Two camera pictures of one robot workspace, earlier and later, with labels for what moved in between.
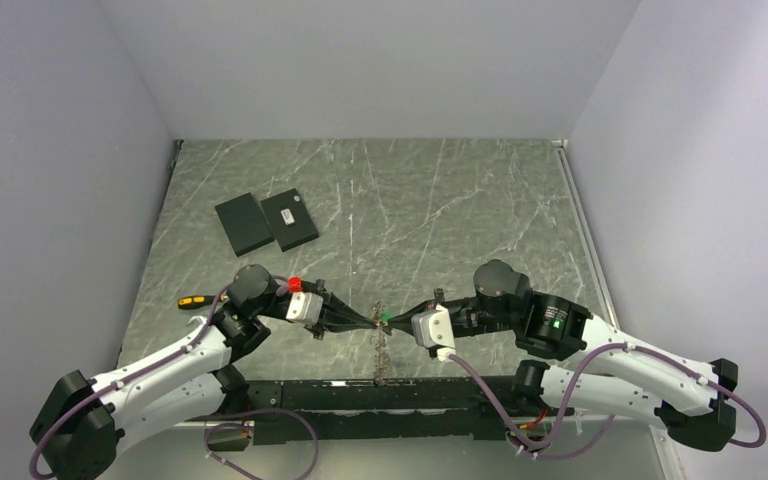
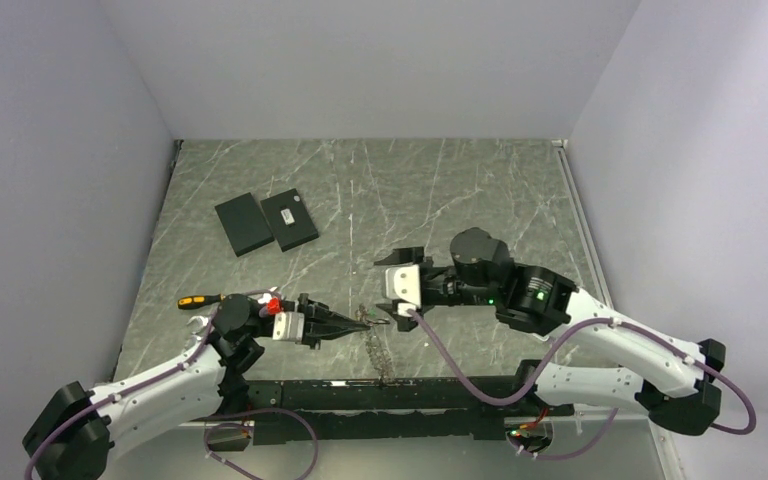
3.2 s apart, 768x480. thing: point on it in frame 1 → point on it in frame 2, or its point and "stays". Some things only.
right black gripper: [406, 317] → [404, 255]
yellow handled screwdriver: [189, 302] stays
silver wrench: [201, 318] stays
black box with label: [289, 220] stays
